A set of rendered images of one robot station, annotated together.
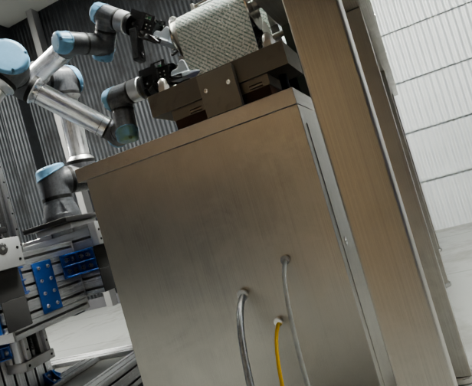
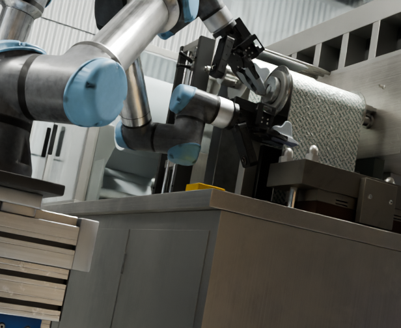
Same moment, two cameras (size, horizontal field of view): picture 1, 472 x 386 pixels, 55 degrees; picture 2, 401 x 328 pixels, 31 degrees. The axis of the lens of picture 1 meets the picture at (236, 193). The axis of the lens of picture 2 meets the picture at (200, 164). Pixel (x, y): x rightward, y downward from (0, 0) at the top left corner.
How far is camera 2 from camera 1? 156 cm
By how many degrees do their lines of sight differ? 47
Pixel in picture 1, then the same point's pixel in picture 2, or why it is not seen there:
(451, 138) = not seen: hidden behind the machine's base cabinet
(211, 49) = (317, 133)
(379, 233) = not seen: outside the picture
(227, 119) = (390, 240)
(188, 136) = (352, 233)
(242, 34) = (348, 141)
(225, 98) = (381, 215)
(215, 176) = (359, 286)
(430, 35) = not seen: hidden behind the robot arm
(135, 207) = (265, 274)
